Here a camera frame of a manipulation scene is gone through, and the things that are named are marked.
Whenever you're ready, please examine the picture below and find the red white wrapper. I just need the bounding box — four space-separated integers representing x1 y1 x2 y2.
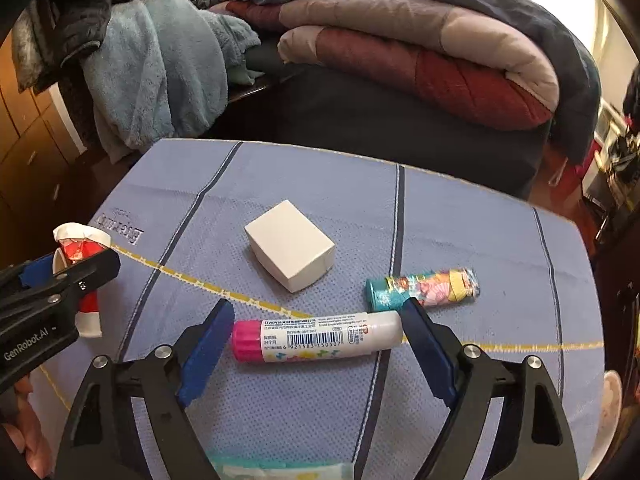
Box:
52 222 112 338

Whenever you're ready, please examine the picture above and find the wet wipes pack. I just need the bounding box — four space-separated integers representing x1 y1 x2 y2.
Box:
209 456 355 480

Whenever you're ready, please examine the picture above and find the colourful cartoon tube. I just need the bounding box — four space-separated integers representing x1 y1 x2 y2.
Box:
364 268 480 312

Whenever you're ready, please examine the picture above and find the white glue stick pink cap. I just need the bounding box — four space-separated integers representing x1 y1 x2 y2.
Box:
231 311 404 363

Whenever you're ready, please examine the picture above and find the white cardboard box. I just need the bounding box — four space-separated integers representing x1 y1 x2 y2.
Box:
244 200 335 294

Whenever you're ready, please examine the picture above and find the pink round trash bin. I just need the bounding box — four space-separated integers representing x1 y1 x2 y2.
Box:
594 370 624 458

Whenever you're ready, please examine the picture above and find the person's left hand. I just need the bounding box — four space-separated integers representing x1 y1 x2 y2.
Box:
2 376 53 479

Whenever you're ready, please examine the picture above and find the wooden cabinet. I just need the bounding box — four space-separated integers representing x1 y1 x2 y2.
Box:
1 36 80 240

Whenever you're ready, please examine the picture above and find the teal fleece blanket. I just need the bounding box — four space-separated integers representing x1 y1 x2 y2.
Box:
80 0 260 162

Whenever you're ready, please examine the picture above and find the dark navy mattress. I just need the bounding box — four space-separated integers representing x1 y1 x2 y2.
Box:
204 40 550 198

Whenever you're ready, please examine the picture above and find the pink red folded quilt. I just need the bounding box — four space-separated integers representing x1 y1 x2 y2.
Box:
213 0 560 131

